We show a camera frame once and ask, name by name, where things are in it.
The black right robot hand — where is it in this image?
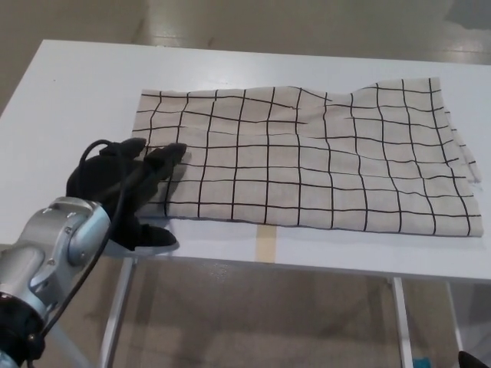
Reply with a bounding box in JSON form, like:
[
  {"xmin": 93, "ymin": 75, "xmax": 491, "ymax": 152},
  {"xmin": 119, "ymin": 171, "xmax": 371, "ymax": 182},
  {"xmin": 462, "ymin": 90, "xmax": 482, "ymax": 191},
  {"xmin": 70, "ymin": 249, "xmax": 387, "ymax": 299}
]
[{"xmin": 457, "ymin": 350, "xmax": 490, "ymax": 368}]

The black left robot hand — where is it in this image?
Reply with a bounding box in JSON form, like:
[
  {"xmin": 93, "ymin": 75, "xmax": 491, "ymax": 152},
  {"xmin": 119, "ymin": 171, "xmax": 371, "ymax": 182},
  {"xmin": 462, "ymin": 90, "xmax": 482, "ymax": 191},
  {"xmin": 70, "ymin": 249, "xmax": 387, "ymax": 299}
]
[{"xmin": 64, "ymin": 137, "xmax": 188, "ymax": 254}]

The white black-checkered towel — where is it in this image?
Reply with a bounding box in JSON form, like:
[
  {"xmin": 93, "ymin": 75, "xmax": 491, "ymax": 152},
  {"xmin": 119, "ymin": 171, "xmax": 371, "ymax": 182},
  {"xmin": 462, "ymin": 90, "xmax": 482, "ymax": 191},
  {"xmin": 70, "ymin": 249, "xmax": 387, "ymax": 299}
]
[{"xmin": 130, "ymin": 77, "xmax": 483, "ymax": 238}]

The white metal table leg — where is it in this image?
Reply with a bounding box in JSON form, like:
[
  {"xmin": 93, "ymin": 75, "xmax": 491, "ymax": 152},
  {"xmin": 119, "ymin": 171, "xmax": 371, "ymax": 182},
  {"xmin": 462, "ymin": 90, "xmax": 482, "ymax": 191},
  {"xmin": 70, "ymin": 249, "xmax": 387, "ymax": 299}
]
[
  {"xmin": 101, "ymin": 257, "xmax": 140, "ymax": 368},
  {"xmin": 444, "ymin": 281, "xmax": 467, "ymax": 354},
  {"xmin": 390, "ymin": 276, "xmax": 416, "ymax": 368}
]

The beige tape strip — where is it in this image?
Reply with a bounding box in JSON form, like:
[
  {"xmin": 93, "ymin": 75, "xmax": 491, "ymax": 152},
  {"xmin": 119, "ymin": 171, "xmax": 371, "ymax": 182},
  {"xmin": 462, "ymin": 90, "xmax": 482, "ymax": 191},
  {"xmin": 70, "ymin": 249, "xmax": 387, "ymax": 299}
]
[{"xmin": 255, "ymin": 225, "xmax": 278, "ymax": 264}]

